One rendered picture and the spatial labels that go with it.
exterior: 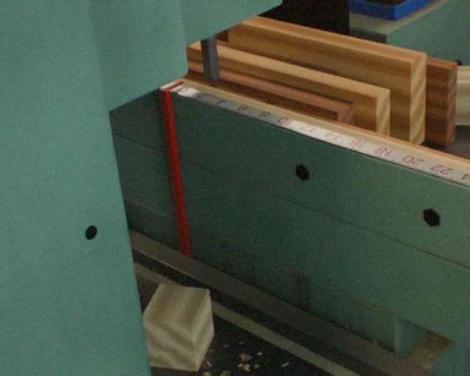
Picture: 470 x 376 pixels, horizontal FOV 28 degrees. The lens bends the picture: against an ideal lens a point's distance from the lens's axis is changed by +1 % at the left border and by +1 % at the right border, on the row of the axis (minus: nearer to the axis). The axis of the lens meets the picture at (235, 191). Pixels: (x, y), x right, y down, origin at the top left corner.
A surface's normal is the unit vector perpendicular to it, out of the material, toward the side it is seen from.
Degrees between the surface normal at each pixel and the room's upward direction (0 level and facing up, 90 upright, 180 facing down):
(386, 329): 90
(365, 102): 90
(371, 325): 90
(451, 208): 90
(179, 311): 0
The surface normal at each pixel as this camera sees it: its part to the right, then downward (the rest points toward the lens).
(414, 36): 0.73, 0.29
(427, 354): -0.08, -0.86
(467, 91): -0.22, 0.50
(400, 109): -0.68, 0.41
